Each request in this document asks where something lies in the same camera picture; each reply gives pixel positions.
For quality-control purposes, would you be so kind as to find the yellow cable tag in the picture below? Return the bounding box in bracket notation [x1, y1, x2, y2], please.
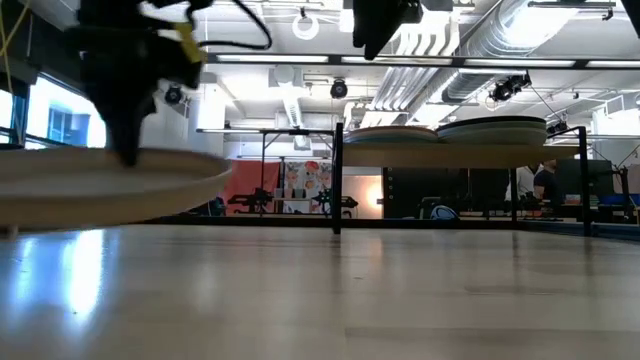
[173, 22, 208, 65]

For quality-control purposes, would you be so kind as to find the yellow cable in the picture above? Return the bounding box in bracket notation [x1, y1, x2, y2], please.
[0, 0, 32, 146]

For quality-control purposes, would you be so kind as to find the beige grey plate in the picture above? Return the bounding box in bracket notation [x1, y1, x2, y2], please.
[0, 146, 234, 230]

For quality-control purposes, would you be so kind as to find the red cloth panel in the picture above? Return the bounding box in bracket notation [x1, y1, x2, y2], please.
[222, 159, 281, 214]

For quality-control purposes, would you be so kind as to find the blue storage box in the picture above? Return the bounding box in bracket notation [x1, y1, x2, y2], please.
[597, 193, 637, 208]

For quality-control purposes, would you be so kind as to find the black ceiling camera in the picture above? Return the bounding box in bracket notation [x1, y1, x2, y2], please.
[488, 73, 533, 104]

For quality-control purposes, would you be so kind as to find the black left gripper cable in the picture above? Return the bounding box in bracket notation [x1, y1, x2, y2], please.
[198, 0, 274, 52]

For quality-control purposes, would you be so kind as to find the blue white round object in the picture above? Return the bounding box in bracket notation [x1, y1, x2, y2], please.
[430, 204, 459, 221]

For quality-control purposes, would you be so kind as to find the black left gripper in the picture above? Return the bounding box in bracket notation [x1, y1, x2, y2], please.
[66, 0, 204, 168]

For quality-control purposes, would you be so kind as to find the large window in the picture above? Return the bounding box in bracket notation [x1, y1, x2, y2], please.
[0, 74, 109, 151]

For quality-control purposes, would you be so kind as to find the black background workstation frame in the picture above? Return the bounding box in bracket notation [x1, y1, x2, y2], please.
[196, 127, 336, 216]

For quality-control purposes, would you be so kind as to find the terracotta plate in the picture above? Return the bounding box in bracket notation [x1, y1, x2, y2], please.
[343, 125, 440, 139]

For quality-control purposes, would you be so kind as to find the black partition panel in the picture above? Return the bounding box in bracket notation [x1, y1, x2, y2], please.
[382, 167, 506, 220]

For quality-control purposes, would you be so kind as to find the black plate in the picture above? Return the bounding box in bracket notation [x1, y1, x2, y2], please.
[433, 115, 548, 127]

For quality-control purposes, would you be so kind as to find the person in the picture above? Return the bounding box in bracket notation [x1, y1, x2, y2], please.
[532, 159, 565, 207]
[516, 164, 540, 201]

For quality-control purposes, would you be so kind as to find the black dish rack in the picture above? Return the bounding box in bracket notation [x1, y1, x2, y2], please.
[332, 122, 594, 238]

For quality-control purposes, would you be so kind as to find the floral poster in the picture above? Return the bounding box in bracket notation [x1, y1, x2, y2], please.
[283, 160, 334, 201]

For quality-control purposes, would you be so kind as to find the mint green plate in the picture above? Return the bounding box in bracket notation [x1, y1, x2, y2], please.
[434, 122, 549, 147]

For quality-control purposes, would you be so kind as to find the white ring lamp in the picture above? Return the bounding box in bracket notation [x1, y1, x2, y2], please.
[292, 7, 321, 41]

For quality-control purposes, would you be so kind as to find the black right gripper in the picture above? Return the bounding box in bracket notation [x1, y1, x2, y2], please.
[351, 0, 424, 62]

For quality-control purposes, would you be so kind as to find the silver ventilation duct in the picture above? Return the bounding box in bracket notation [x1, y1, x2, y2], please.
[442, 0, 581, 104]

